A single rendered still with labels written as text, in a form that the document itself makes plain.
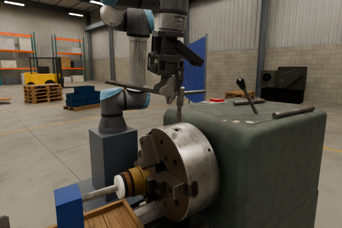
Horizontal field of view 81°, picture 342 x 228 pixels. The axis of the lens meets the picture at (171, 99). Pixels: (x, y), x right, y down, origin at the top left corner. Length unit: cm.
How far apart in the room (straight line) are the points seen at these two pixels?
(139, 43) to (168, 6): 50
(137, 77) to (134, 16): 30
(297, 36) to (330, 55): 152
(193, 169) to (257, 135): 22
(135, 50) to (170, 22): 51
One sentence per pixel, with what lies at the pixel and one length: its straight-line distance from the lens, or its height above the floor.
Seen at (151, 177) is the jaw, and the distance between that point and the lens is 67.
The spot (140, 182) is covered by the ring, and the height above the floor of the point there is 110.
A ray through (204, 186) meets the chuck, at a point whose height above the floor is 109.
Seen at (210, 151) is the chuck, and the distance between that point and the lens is 67.
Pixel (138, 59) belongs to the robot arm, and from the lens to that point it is 104.
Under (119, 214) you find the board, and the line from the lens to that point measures 91.
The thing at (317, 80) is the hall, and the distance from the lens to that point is 1061.
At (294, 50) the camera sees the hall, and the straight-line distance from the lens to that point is 1081.
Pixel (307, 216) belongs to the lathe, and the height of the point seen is 77.
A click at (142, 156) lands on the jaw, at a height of 115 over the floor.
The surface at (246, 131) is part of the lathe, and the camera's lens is 66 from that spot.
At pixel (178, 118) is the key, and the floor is 128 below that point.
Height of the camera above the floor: 144
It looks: 9 degrees down
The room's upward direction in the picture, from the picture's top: straight up
